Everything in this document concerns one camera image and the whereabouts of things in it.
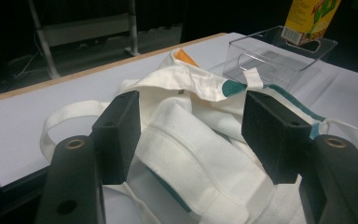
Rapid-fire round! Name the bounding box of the white green orange tote bag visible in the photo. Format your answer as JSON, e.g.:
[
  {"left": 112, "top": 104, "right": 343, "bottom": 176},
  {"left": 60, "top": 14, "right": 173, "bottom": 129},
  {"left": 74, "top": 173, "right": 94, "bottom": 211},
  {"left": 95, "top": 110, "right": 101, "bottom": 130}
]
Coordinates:
[{"left": 40, "top": 48, "right": 358, "bottom": 224}]

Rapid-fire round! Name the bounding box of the bundle of floor cables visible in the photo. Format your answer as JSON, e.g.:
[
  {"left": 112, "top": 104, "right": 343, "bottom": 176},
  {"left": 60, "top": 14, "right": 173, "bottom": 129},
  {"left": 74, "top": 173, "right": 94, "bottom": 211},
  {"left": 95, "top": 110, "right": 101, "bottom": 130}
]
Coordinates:
[{"left": 0, "top": 50, "right": 48, "bottom": 90}]

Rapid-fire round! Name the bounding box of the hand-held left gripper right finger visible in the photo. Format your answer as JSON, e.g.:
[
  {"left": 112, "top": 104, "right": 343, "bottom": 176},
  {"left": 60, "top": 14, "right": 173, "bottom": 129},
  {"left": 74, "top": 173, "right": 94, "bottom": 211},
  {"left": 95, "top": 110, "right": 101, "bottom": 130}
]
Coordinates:
[{"left": 241, "top": 91, "right": 312, "bottom": 186}]

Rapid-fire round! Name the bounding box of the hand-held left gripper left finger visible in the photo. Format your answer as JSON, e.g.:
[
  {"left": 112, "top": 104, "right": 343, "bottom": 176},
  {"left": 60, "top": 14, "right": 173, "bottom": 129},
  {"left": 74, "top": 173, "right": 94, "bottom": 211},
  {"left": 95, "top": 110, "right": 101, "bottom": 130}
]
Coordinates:
[{"left": 91, "top": 91, "right": 142, "bottom": 186}]

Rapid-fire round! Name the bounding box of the white metal stand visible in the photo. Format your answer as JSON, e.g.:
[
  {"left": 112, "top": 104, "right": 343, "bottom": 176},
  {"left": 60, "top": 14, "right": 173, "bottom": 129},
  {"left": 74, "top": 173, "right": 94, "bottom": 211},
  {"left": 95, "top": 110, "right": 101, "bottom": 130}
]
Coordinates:
[{"left": 27, "top": 0, "right": 142, "bottom": 80}]

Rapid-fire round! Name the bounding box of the clear acrylic tray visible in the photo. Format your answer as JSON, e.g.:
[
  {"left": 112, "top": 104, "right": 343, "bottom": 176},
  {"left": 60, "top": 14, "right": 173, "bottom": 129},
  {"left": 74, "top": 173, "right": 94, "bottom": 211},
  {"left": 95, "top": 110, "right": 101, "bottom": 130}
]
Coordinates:
[{"left": 223, "top": 25, "right": 338, "bottom": 91}]

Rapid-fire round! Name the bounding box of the yellow drink carton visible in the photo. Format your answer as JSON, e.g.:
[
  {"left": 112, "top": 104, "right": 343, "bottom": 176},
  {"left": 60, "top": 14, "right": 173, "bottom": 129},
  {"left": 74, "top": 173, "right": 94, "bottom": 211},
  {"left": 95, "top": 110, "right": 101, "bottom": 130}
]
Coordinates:
[{"left": 281, "top": 0, "right": 342, "bottom": 47}]

